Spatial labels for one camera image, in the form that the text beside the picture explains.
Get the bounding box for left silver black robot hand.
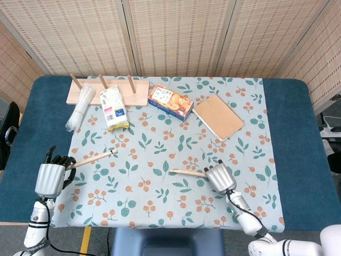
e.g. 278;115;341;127
34;145;77;199

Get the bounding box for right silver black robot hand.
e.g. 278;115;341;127
203;159;238;194

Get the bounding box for wooden stick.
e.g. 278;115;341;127
66;149;119;171
169;168;208;178

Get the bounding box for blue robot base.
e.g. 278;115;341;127
110;227;225;256

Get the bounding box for black chair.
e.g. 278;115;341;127
0;101;21;171

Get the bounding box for brown cover spiral notebook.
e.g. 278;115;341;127
191;93;246;142

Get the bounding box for leaf and berry tablecloth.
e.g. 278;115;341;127
50;76;286;231

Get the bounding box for clear plastic straw bundle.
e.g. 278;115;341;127
64;84;96;134

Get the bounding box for blue orange biscuit box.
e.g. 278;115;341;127
147;83;194;122

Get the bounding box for yellow white snack bag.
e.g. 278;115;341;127
99;84;130;133

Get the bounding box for wooden peg board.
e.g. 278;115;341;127
65;73;150;108

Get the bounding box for white power strip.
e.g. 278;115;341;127
319;124;341;138

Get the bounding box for woven bamboo folding screen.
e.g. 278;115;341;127
0;0;341;113

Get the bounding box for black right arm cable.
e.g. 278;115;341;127
225;188;269;235

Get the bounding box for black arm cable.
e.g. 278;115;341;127
42;198;114;256
225;188;269;235

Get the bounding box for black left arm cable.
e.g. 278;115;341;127
42;198;114;256

